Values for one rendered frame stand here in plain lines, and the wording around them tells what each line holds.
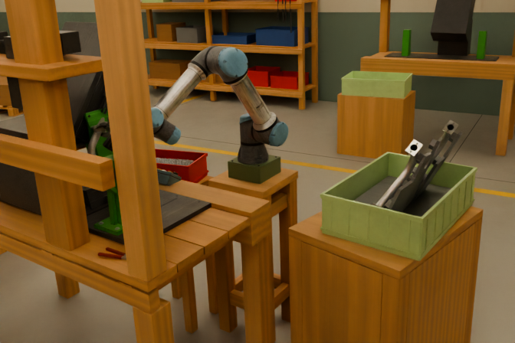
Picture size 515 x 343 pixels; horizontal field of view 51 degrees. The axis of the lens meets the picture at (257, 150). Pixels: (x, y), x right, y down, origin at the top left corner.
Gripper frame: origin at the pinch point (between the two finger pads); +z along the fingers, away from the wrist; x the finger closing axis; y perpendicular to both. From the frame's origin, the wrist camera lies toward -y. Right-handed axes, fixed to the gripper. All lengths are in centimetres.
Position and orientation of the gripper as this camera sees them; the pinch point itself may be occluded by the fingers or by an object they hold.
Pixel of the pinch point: (98, 133)
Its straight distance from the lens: 232.1
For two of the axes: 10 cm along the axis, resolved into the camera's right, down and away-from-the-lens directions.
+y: 2.3, -8.7, 4.4
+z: -7.8, 1.1, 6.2
